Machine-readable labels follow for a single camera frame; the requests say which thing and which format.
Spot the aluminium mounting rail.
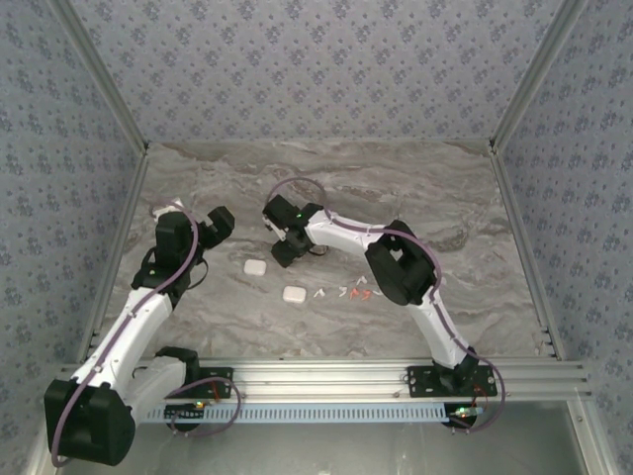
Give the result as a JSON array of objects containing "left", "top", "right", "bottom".
[{"left": 52, "top": 359, "right": 593, "bottom": 400}]

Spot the aluminium side rail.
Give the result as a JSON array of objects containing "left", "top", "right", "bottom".
[
  {"left": 76, "top": 147, "right": 152, "bottom": 365},
  {"left": 488, "top": 142, "right": 566, "bottom": 361}
]

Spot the white slotted cable duct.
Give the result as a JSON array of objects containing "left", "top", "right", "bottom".
[{"left": 142, "top": 403, "right": 479, "bottom": 425}]

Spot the aluminium lower frame leg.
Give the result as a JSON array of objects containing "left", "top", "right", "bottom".
[
  {"left": 568, "top": 400, "right": 612, "bottom": 475},
  {"left": 24, "top": 434, "right": 55, "bottom": 475}
]

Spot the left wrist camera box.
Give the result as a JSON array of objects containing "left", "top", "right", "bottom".
[{"left": 149, "top": 198, "right": 188, "bottom": 222}]

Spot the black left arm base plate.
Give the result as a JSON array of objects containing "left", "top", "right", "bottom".
[{"left": 143, "top": 366, "right": 234, "bottom": 400}]

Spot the small controller board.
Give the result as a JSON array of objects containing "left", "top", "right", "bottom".
[
  {"left": 164, "top": 401, "right": 208, "bottom": 423},
  {"left": 447, "top": 404, "right": 485, "bottom": 428}
]

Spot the grey metal sheet panel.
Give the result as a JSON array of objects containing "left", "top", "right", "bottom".
[{"left": 118, "top": 403, "right": 589, "bottom": 475}]

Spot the aluminium corner post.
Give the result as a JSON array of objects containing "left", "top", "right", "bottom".
[
  {"left": 51, "top": 0, "right": 150, "bottom": 155},
  {"left": 488, "top": 0, "right": 590, "bottom": 155}
]

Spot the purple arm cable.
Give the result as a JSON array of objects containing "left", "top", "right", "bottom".
[
  {"left": 50, "top": 198, "right": 242, "bottom": 469},
  {"left": 268, "top": 176, "right": 506, "bottom": 435}
]

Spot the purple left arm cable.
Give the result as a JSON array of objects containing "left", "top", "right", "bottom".
[{"left": 50, "top": 198, "right": 242, "bottom": 469}]

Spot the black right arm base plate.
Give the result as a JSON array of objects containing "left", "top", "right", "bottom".
[{"left": 406, "top": 365, "right": 498, "bottom": 399}]

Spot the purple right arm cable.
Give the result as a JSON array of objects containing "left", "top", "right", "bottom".
[{"left": 268, "top": 176, "right": 506, "bottom": 435}]

